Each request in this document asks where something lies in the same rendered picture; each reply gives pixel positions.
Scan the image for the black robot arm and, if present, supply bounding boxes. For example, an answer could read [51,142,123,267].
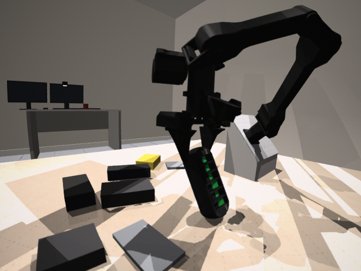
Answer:
[151,5,342,144]

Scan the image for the yellow rectangular block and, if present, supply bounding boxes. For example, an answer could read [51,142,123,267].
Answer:
[135,154,160,170]

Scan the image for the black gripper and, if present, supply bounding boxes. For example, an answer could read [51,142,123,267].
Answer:
[156,85,231,163]

